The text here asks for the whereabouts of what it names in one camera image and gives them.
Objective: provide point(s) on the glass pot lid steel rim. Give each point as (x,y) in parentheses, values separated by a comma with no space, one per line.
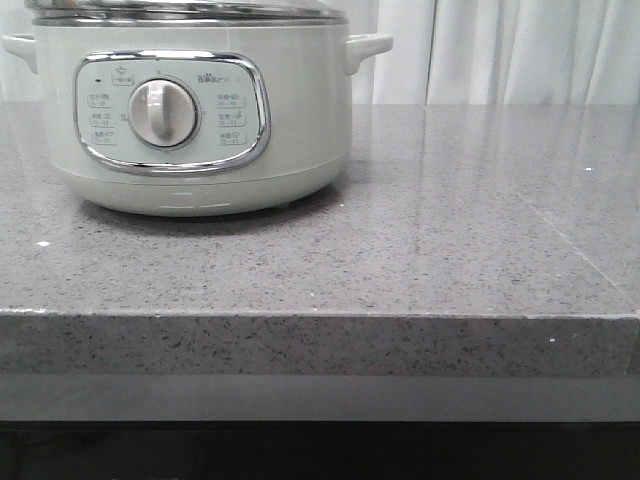
(152,13)

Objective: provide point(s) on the pale green electric cooking pot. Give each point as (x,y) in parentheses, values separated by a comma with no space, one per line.
(273,112)

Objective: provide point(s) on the grey round control knob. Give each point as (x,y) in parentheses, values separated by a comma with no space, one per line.
(162,113)

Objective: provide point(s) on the white curtain backdrop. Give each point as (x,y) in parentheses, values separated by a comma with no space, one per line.
(477,52)

